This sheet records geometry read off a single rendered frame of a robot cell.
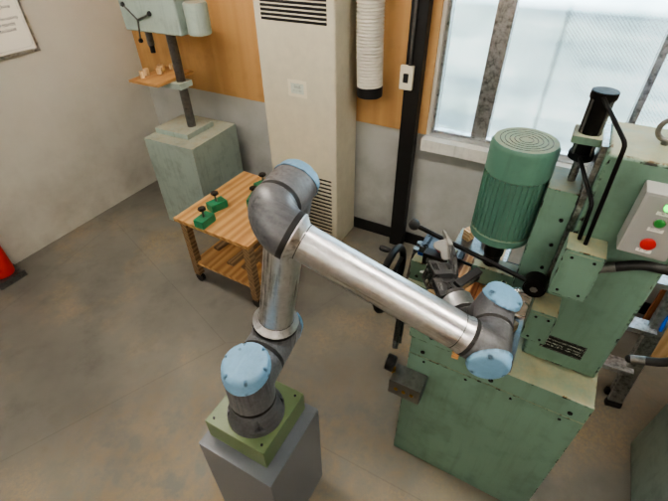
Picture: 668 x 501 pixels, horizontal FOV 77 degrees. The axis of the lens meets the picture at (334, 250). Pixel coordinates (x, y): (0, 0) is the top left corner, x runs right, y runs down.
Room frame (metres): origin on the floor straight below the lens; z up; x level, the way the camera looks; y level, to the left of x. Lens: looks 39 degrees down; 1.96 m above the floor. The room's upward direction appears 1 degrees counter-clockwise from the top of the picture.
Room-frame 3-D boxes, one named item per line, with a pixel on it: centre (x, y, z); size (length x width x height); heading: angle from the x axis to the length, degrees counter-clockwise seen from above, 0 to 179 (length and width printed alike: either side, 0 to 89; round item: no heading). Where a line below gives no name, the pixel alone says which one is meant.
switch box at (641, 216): (0.76, -0.72, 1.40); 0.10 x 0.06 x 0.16; 60
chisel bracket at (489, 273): (1.03, -0.53, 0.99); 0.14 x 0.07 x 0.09; 60
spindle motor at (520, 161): (1.04, -0.52, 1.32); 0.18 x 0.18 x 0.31
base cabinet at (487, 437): (0.99, -0.62, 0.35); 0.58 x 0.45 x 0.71; 60
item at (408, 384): (0.89, -0.26, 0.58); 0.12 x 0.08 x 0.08; 60
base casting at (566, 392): (0.98, -0.62, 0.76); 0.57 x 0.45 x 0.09; 60
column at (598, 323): (0.90, -0.77, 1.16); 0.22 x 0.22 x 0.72; 60
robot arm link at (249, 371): (0.76, 0.27, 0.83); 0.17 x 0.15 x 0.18; 160
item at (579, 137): (0.97, -0.64, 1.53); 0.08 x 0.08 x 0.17; 60
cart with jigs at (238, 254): (2.20, 0.55, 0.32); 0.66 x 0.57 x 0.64; 149
